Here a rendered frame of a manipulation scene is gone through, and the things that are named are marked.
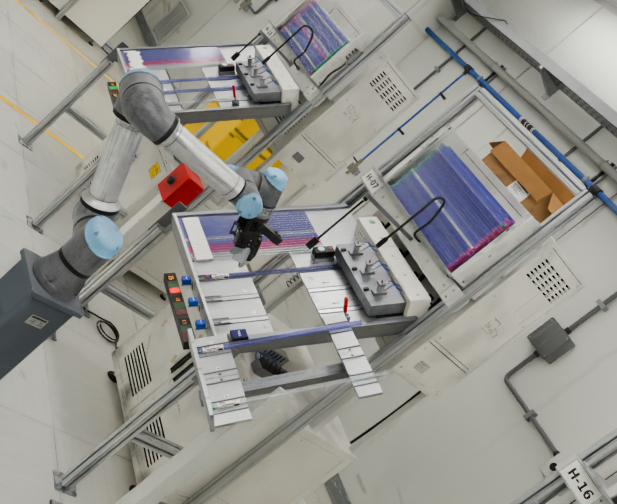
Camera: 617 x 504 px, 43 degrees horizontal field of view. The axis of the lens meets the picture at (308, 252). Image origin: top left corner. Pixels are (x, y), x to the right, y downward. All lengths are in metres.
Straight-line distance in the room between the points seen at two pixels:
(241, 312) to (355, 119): 1.61
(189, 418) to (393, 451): 1.71
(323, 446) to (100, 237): 1.29
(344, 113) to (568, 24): 2.01
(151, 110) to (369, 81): 1.93
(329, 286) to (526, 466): 1.63
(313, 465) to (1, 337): 1.34
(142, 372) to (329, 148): 1.50
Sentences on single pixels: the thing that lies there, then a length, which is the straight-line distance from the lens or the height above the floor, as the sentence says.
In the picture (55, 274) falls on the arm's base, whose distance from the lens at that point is 2.31.
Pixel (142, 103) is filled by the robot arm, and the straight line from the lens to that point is 2.12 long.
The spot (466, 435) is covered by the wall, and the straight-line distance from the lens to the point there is 4.19.
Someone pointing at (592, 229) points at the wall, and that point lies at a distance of 4.43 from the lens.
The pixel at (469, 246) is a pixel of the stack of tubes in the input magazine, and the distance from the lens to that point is 2.70.
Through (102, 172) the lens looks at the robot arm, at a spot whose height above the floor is 0.86.
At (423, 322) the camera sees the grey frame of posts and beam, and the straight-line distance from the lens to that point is 2.71.
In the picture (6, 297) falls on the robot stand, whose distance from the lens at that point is 2.37.
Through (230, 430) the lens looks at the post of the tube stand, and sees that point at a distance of 2.38.
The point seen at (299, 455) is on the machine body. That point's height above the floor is 0.51.
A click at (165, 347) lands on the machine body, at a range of 3.18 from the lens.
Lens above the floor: 1.60
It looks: 11 degrees down
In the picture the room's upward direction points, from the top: 50 degrees clockwise
